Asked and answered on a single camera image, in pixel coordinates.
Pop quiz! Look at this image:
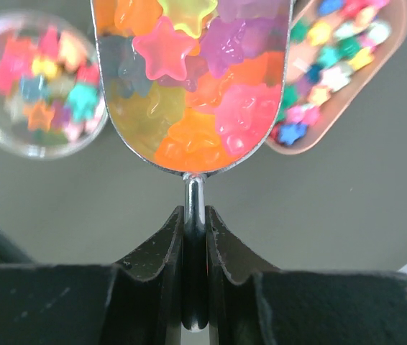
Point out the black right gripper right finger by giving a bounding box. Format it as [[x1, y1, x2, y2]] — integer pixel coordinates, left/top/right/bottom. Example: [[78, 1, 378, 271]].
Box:
[[206, 206, 407, 344]]

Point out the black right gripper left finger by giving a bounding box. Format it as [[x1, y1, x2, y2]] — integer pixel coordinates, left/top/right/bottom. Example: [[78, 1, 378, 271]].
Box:
[[0, 207, 183, 344]]

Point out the pink candy tray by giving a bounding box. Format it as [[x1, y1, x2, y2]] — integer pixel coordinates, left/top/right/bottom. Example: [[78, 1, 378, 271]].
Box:
[[266, 1, 407, 155]]

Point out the silver metal scoop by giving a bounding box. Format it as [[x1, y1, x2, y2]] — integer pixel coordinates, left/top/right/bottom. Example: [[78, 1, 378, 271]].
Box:
[[91, 1, 294, 331]]

